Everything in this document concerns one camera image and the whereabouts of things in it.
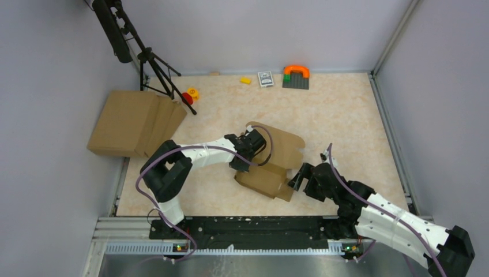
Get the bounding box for brown cardboard box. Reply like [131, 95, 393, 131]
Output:
[234, 121, 306, 202]

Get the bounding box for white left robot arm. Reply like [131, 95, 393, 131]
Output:
[137, 125, 273, 239]

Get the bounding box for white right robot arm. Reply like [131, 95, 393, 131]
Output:
[288, 162, 475, 276]

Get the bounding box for yellow toy block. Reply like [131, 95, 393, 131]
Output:
[240, 77, 252, 85]

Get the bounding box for blue playing card deck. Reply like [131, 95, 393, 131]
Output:
[257, 71, 274, 88]

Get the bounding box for red round toy disc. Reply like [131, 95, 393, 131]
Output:
[182, 92, 194, 105]

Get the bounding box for yellow round toy disc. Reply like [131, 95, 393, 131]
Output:
[187, 87, 200, 101]

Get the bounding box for grey building baseplate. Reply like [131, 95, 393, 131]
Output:
[282, 73, 309, 90]

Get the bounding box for orange arch toy piece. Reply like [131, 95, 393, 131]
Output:
[283, 65, 310, 78]

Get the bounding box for stack of folded cardboard boxes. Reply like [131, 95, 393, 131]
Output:
[87, 91, 187, 158]

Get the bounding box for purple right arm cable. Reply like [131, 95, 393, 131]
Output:
[320, 143, 447, 277]

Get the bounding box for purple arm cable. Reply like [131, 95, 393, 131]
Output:
[320, 143, 447, 277]
[135, 124, 274, 264]

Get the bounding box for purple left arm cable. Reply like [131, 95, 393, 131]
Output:
[135, 124, 274, 264]

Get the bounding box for aluminium frame rail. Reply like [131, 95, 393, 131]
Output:
[82, 156, 447, 277]

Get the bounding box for black camera tripod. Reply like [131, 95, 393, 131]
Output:
[85, 0, 197, 115]

